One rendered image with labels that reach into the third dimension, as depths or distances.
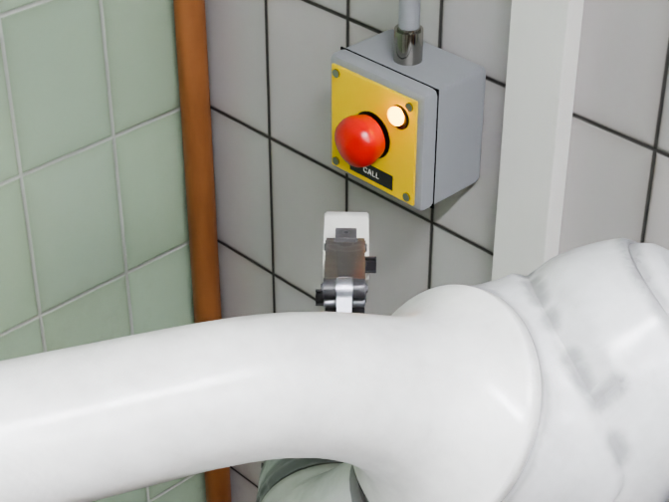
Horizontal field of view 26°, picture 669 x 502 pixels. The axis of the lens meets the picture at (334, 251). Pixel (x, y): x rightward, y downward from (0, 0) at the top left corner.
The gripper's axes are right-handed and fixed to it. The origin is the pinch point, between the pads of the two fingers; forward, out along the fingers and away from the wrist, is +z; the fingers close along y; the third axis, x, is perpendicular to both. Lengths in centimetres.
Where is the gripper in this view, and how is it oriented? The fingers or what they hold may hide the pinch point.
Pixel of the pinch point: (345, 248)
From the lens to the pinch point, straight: 96.5
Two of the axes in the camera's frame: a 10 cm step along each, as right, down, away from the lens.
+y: 0.0, 8.3, 5.5
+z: 0.2, -5.5, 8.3
